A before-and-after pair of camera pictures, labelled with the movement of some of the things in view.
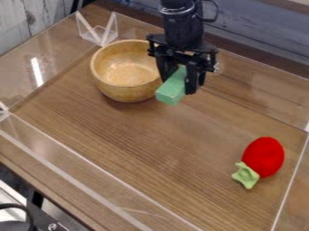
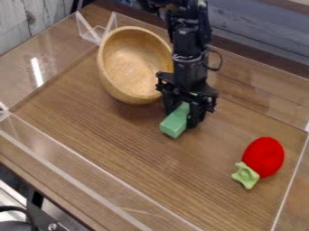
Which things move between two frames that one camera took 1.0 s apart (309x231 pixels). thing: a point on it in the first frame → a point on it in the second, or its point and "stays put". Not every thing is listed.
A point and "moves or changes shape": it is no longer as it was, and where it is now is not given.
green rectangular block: x=172 y=90 moves or changes shape
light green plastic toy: x=245 y=176 stays put
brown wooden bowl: x=126 y=71 moves or changes shape
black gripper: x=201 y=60 → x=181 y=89
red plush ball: x=264 y=154 stays put
